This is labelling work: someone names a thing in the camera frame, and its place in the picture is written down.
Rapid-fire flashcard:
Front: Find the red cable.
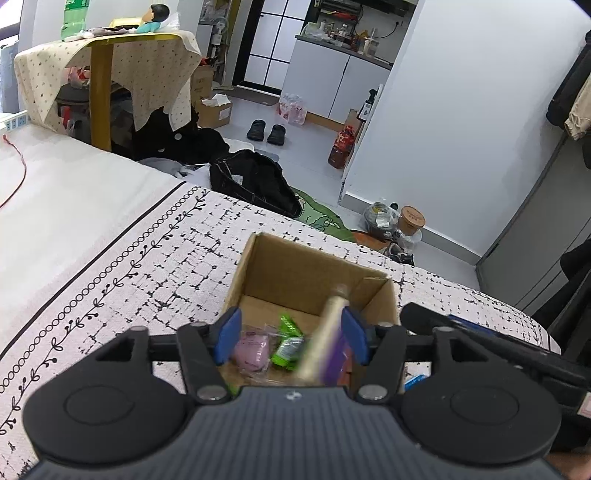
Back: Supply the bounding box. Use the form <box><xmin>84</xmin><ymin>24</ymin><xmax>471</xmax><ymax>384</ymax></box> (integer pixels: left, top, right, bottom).
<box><xmin>0</xmin><ymin>134</ymin><xmax>27</xmax><ymax>210</ymax></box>

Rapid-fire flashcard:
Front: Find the white kitchen cabinet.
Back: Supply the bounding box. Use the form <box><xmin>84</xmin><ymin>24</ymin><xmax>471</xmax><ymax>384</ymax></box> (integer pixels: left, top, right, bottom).
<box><xmin>279</xmin><ymin>34</ymin><xmax>393</xmax><ymax>132</ymax></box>

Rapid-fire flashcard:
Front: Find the standing fan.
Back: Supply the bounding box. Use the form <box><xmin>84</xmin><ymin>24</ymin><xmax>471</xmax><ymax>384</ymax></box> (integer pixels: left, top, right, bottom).
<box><xmin>210</xmin><ymin>16</ymin><xmax>230</xmax><ymax>86</ymax></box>

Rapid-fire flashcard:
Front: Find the white panelled door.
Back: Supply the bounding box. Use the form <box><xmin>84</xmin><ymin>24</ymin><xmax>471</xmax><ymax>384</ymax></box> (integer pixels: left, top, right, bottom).
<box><xmin>231</xmin><ymin>0</ymin><xmax>310</xmax><ymax>90</ymax></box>

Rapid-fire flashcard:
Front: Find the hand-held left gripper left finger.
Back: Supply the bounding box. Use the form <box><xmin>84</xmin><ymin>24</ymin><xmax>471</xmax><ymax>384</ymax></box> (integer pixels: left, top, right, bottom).
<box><xmin>92</xmin><ymin>307</ymin><xmax>243</xmax><ymax>403</ymax></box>

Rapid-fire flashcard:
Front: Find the yellow table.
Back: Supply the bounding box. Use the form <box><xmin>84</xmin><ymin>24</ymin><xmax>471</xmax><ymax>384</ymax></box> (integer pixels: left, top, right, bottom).
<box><xmin>85</xmin><ymin>32</ymin><xmax>183</xmax><ymax>153</ymax></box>

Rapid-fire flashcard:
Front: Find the tall cardboard box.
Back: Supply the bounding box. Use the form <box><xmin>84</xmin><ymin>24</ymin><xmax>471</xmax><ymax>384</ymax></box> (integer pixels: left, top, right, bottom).
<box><xmin>191</xmin><ymin>65</ymin><xmax>215</xmax><ymax>100</ymax></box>

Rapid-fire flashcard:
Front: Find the black fleece-lined coat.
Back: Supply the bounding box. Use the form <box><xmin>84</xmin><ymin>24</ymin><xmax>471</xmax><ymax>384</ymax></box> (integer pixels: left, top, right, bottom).
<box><xmin>549</xmin><ymin>240</ymin><xmax>591</xmax><ymax>356</ymax></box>

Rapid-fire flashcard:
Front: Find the black spray bottle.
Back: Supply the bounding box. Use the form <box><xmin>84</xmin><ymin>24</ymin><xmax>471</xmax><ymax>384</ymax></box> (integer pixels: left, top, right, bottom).
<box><xmin>360</xmin><ymin>88</ymin><xmax>377</xmax><ymax>123</ymax></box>

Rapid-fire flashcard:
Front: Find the large oil bottle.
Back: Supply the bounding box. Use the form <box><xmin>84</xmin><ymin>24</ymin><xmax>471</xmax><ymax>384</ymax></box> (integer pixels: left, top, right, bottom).
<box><xmin>328</xmin><ymin>124</ymin><xmax>356</xmax><ymax>169</ymax></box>

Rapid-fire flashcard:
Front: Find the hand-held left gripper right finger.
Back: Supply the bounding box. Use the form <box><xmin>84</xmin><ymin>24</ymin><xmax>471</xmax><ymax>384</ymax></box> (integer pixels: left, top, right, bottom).
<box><xmin>342</xmin><ymin>307</ymin><xmax>495</xmax><ymax>402</ymax></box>

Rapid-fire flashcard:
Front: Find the black bag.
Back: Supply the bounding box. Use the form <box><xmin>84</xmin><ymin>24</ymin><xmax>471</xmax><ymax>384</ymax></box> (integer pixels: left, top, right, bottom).
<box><xmin>209</xmin><ymin>148</ymin><xmax>303</xmax><ymax>219</ymax></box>

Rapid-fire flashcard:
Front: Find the low cardboard box with tissue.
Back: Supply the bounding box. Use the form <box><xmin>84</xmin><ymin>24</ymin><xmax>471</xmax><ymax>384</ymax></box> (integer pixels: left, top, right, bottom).
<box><xmin>194</xmin><ymin>92</ymin><xmax>234</xmax><ymax>129</ymax></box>

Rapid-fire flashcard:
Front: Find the grey door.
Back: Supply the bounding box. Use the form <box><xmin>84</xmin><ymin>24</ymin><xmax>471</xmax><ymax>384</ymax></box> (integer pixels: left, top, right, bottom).
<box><xmin>475</xmin><ymin>134</ymin><xmax>591</xmax><ymax>315</ymax></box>

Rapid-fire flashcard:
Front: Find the purple snack packet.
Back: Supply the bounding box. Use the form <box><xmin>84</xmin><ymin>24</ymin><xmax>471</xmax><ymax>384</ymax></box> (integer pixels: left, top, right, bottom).
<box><xmin>232</xmin><ymin>325</ymin><xmax>273</xmax><ymax>377</ymax></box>

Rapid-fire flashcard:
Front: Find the beige hanging garment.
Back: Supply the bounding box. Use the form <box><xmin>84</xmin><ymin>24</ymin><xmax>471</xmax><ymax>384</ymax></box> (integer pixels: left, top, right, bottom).
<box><xmin>564</xmin><ymin>90</ymin><xmax>591</xmax><ymax>141</ymax></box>

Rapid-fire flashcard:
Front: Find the clear plastic tub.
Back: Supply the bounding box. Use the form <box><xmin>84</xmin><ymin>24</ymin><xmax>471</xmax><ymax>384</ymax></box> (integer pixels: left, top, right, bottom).
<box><xmin>394</xmin><ymin>231</ymin><xmax>423</xmax><ymax>252</ymax></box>

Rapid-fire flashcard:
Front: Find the pack of water bottles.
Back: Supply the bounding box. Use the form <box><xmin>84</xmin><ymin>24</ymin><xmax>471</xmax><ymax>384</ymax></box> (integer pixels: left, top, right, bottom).
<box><xmin>277</xmin><ymin>93</ymin><xmax>309</xmax><ymax>126</ymax></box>

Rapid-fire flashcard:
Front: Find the person's right hand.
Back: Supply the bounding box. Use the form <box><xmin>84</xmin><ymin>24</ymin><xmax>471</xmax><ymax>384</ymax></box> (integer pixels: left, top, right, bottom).
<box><xmin>549</xmin><ymin>450</ymin><xmax>591</xmax><ymax>480</ymax></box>

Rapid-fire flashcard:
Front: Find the dotted cream tablecloth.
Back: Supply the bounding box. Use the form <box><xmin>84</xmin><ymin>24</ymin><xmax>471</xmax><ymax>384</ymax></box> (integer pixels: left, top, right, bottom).
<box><xmin>14</xmin><ymin>30</ymin><xmax>201</xmax><ymax>132</ymax></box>

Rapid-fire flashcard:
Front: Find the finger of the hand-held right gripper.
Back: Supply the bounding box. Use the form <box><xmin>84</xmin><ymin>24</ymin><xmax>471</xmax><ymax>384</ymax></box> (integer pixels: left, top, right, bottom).
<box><xmin>400</xmin><ymin>302</ymin><xmax>591</xmax><ymax>386</ymax></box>

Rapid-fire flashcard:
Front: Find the long white snack packet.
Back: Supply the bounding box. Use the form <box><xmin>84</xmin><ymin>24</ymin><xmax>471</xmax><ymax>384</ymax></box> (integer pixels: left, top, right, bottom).
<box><xmin>295</xmin><ymin>284</ymin><xmax>365</xmax><ymax>386</ymax></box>

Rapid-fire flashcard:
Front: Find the plastic bag of rubbish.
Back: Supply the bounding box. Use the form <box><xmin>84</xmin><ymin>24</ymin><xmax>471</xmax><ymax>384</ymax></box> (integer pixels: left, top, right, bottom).
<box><xmin>362</xmin><ymin>200</ymin><xmax>402</xmax><ymax>241</ymax></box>

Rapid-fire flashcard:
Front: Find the black jacket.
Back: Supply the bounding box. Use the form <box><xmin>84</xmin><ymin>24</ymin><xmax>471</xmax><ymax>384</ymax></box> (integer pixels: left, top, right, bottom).
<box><xmin>131</xmin><ymin>106</ymin><xmax>230</xmax><ymax>167</ymax></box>

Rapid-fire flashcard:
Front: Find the small doll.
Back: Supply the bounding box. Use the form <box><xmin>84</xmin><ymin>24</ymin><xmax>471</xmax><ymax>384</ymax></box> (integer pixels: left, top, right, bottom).
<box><xmin>134</xmin><ymin>4</ymin><xmax>172</xmax><ymax>34</ymax></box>

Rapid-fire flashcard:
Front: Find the green snack packet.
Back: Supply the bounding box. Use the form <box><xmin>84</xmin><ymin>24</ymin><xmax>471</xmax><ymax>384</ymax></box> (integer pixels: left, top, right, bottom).
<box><xmin>270</xmin><ymin>336</ymin><xmax>305</xmax><ymax>370</ymax></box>

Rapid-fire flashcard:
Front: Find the brown paper tub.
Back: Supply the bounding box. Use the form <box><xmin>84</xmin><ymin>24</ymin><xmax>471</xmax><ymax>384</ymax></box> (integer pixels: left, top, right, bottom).
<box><xmin>397</xmin><ymin>205</ymin><xmax>426</xmax><ymax>237</ymax></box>

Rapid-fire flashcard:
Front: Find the green plastic bottle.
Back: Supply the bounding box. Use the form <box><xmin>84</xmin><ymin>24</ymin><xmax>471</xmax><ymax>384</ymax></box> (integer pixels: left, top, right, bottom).
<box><xmin>60</xmin><ymin>0</ymin><xmax>90</xmax><ymax>41</ymax></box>

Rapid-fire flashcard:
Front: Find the black hanging coat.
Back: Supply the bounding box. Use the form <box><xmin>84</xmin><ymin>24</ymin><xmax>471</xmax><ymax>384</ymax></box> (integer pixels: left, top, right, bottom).
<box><xmin>546</xmin><ymin>41</ymin><xmax>591</xmax><ymax>169</ymax></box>

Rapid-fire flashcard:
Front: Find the green floor mat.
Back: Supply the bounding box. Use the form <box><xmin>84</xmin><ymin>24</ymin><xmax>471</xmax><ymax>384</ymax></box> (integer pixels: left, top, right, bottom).
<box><xmin>291</xmin><ymin>185</ymin><xmax>356</xmax><ymax>241</ymax></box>

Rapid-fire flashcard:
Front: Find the white power strip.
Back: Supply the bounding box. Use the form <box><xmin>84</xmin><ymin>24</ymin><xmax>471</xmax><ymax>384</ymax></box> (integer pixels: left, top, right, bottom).
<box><xmin>0</xmin><ymin>113</ymin><xmax>31</xmax><ymax>134</ymax></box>

